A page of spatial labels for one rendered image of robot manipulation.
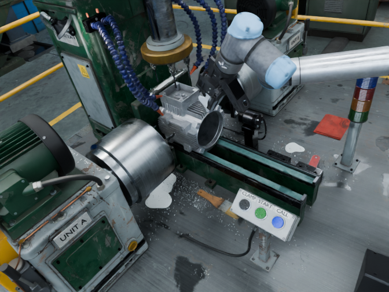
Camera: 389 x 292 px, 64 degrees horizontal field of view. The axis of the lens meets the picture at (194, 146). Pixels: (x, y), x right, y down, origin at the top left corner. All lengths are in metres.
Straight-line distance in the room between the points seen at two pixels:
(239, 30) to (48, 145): 0.53
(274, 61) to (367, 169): 0.75
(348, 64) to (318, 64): 0.07
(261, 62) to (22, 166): 0.61
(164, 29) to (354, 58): 0.56
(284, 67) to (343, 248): 0.63
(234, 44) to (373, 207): 0.77
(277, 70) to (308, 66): 0.15
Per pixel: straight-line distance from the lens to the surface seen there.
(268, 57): 0.77
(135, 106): 1.19
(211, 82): 0.92
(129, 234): 1.06
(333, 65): 0.91
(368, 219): 1.23
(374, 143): 1.51
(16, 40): 6.04
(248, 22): 0.79
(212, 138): 1.26
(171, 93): 1.26
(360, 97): 1.16
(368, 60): 0.93
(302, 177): 1.14
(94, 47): 1.17
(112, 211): 0.95
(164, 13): 1.05
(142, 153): 0.99
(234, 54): 0.81
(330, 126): 1.54
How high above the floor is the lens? 1.76
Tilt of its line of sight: 41 degrees down
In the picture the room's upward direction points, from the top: 11 degrees counter-clockwise
